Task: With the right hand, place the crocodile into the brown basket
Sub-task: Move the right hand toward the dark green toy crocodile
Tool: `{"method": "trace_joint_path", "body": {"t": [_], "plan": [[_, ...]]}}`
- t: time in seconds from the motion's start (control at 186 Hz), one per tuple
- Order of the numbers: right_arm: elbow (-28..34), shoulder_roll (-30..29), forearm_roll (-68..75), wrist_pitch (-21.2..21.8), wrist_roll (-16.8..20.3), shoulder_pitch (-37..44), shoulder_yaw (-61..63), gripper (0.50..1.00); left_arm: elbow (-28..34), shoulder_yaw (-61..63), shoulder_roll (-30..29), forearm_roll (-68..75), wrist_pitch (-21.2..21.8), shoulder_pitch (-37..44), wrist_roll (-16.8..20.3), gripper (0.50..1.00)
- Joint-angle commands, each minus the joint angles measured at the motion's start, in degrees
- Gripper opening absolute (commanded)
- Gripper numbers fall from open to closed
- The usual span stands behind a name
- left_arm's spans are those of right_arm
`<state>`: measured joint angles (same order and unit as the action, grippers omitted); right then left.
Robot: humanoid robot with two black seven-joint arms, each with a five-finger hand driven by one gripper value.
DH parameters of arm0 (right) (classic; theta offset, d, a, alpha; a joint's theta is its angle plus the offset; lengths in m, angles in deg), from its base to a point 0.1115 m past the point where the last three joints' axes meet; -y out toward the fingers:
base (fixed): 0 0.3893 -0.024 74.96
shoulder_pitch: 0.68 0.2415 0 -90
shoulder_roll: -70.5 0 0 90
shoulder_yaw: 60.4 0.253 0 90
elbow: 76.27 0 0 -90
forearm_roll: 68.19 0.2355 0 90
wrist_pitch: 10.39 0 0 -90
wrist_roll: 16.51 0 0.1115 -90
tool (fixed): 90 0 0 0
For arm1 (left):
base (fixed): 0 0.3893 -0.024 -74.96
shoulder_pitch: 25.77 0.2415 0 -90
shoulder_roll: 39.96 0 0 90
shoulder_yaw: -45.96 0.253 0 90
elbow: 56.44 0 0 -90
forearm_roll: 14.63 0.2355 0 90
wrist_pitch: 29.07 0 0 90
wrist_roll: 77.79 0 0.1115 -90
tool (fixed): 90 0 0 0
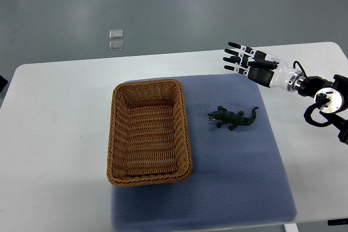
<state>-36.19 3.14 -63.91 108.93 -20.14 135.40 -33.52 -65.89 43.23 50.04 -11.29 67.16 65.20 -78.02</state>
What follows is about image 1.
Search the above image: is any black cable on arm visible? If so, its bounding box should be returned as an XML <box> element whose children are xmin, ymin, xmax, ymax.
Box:
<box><xmin>292</xmin><ymin>60</ymin><xmax>307</xmax><ymax>77</ymax></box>

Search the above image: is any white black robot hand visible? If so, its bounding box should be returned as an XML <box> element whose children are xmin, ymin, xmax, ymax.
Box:
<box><xmin>223</xmin><ymin>42</ymin><xmax>303</xmax><ymax>92</ymax></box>

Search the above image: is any brown wicker basket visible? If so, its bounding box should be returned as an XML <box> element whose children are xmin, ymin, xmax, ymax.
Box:
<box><xmin>107</xmin><ymin>79</ymin><xmax>193</xmax><ymax>187</ymax></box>

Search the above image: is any black object at left edge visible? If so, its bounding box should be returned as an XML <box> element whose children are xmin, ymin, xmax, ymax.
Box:
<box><xmin>0</xmin><ymin>76</ymin><xmax>8</xmax><ymax>92</ymax></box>

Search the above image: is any upper floor socket plate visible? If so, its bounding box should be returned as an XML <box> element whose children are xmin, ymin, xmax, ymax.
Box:
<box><xmin>109</xmin><ymin>29</ymin><xmax>123</xmax><ymax>39</ymax></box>

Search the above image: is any blue textured mat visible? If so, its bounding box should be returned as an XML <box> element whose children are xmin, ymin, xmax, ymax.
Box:
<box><xmin>111</xmin><ymin>74</ymin><xmax>297</xmax><ymax>231</ymax></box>

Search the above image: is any floor socket plate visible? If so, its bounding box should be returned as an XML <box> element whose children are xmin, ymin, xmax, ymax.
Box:
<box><xmin>109</xmin><ymin>29</ymin><xmax>123</xmax><ymax>39</ymax></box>
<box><xmin>109</xmin><ymin>40</ymin><xmax>123</xmax><ymax>51</ymax></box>

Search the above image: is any lower floor socket plate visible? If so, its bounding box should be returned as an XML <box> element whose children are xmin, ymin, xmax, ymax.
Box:
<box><xmin>109</xmin><ymin>40</ymin><xmax>123</xmax><ymax>51</ymax></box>

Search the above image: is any black table control panel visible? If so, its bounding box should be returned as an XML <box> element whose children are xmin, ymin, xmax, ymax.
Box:
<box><xmin>327</xmin><ymin>218</ymin><xmax>348</xmax><ymax>226</ymax></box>

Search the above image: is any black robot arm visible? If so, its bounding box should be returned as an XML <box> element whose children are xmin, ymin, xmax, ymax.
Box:
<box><xmin>294</xmin><ymin>74</ymin><xmax>347</xmax><ymax>144</ymax></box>

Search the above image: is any dark green toy crocodile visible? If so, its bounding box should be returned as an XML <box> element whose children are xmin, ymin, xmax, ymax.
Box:
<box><xmin>207</xmin><ymin>105</ymin><xmax>259</xmax><ymax>131</ymax></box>

